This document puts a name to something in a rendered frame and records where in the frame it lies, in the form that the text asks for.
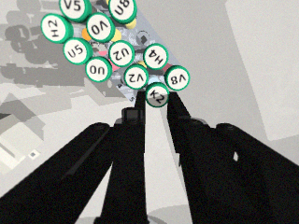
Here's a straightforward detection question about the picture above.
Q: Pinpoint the green tube cap labelled h2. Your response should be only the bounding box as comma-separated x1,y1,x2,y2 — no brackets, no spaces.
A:
40,13,91,44

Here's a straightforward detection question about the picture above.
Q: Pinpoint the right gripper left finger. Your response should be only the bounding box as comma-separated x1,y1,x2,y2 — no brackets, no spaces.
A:
0,91,148,224

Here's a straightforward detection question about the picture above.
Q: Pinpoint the green tube cap with white v2 label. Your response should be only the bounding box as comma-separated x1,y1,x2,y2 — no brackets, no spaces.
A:
123,61,149,90

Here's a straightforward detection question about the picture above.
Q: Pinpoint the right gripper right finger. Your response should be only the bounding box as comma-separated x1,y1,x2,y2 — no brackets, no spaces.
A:
167,91,299,224

